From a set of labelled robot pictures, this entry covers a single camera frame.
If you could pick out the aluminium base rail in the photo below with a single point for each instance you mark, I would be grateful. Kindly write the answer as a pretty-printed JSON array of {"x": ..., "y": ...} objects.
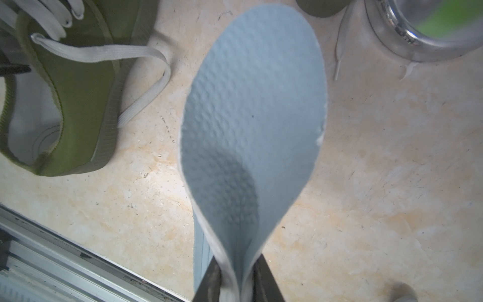
[{"x": 38, "y": 264}]

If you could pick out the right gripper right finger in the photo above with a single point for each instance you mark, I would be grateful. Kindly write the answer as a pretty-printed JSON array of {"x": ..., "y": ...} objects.
[{"x": 265, "y": 286}]

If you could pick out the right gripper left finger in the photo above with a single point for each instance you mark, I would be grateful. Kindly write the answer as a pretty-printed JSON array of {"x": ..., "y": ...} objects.
[{"x": 209, "y": 289}]

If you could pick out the chrome metal stand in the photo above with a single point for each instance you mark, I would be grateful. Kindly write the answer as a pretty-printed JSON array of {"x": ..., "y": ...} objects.
[{"x": 427, "y": 31}]

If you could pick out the grey insole one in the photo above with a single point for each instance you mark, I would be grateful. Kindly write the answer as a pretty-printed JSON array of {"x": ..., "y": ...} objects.
[
  {"x": 202, "y": 254},
  {"x": 252, "y": 128}
]

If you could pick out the olive green shoe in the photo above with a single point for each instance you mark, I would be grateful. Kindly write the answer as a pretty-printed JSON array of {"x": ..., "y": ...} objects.
[
  {"x": 322, "y": 8},
  {"x": 65, "y": 64}
]

